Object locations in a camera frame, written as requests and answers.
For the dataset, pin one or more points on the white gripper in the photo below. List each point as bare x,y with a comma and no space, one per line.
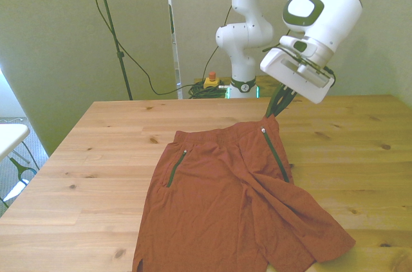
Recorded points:
277,66

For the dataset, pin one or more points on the rust red shorts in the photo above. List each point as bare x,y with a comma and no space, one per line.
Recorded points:
209,204

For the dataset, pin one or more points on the dark tripod stand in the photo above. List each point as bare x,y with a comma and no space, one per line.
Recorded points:
111,24

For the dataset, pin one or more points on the yellow emergency stop button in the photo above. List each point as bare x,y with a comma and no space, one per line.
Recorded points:
211,81

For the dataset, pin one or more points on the white folding chair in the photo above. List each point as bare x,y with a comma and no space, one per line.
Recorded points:
9,138

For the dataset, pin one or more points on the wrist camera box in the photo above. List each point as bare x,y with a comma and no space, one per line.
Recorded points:
309,71

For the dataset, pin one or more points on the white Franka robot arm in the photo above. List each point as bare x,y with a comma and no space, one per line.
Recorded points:
334,11

